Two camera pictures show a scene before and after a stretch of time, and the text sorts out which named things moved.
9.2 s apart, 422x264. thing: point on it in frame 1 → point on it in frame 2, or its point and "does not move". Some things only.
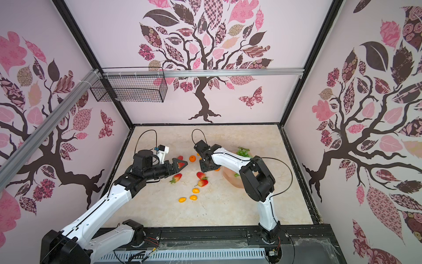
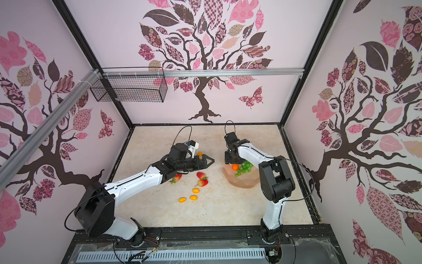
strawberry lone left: (176, 178) does not move
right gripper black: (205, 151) → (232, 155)
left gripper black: (174, 165) → (203, 163)
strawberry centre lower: (203, 182) does not move
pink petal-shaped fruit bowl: (229, 175) does not move
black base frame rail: (300, 245) does not move
